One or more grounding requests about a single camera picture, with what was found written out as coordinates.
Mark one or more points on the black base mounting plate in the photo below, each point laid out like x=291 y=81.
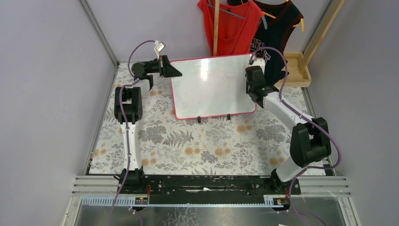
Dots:
x=210 y=189

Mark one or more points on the dark navy jersey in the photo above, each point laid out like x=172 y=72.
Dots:
x=271 y=38

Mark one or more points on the pink framed whiteboard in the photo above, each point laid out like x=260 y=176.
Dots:
x=211 y=87

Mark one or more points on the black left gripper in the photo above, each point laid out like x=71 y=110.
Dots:
x=163 y=66

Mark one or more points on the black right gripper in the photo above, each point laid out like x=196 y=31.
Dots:
x=251 y=90

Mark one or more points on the wooden clothes rack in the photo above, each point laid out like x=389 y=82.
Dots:
x=296 y=67

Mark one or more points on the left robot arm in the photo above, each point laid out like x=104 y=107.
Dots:
x=128 y=111

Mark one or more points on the red tank top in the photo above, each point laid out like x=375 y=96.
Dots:
x=237 y=26

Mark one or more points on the white slotted cable duct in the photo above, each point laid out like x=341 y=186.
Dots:
x=131 y=201

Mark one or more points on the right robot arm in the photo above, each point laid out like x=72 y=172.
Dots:
x=309 y=142

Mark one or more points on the floral table mat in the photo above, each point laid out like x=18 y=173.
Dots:
x=248 y=144

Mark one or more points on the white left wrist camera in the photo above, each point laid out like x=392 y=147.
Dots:
x=159 y=46

